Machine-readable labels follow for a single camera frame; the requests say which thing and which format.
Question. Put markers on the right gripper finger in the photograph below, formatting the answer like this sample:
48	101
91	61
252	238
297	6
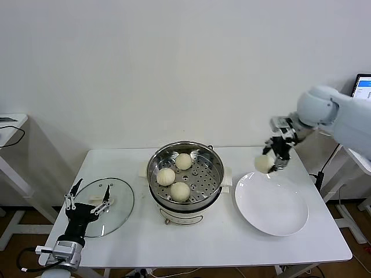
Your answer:
268	147
279	166

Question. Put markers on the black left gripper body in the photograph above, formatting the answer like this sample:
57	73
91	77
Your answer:
79	217

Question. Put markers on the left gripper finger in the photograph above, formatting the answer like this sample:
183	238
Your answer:
71	199
106	199

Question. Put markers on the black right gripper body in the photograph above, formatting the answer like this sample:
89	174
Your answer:
282	147

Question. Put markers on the white steamed baozi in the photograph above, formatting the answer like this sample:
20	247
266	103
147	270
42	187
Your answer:
183	161
263	164
166	176
179	191

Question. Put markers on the round glass pot lid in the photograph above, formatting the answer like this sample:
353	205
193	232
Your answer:
124	202

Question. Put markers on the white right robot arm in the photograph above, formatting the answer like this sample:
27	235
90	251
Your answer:
333	113

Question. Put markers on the perforated steel steamer basket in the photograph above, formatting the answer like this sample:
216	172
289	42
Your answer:
205	185

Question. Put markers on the white round plate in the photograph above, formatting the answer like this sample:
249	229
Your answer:
269	205

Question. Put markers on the white power strip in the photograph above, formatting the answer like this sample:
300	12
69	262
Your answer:
142	273

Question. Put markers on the white laptop side table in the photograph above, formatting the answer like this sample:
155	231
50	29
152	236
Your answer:
363	163

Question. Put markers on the open grey laptop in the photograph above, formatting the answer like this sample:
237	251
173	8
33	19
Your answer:
362	87

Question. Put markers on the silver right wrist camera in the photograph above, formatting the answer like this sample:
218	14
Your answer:
279	121

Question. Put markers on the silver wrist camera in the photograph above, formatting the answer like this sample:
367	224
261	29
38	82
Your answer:
279	121
65	249

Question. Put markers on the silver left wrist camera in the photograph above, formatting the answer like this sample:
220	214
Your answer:
65	249

